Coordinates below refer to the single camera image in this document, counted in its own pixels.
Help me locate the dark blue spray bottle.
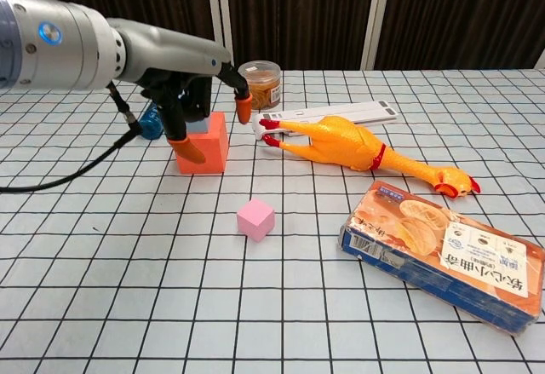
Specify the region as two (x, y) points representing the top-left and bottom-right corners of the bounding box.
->
(140, 103), (165, 141)

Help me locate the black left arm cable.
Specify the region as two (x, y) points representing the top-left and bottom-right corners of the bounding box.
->
(0, 82), (144, 194)

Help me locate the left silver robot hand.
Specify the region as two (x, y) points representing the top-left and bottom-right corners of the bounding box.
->
(106, 18), (255, 165)

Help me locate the clear jar of rubber bands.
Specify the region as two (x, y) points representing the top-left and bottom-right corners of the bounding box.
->
(238, 60), (284, 110)

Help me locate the small pink foam cube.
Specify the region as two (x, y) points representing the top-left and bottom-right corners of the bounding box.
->
(236, 198), (276, 243)

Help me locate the medium blue foam cube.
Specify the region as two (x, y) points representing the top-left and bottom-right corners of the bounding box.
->
(186, 116), (213, 135)

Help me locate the yellow rubber chicken toy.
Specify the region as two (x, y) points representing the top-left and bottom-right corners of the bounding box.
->
(258, 115), (481, 199)

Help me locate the orange biscuit box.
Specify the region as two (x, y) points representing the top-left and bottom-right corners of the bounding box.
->
(338, 180), (545, 336)

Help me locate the large orange foam cube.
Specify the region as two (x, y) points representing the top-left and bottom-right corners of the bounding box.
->
(174, 111), (231, 175)

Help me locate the checkered white tablecloth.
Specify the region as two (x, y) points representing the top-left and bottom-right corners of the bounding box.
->
(0, 68), (545, 374)

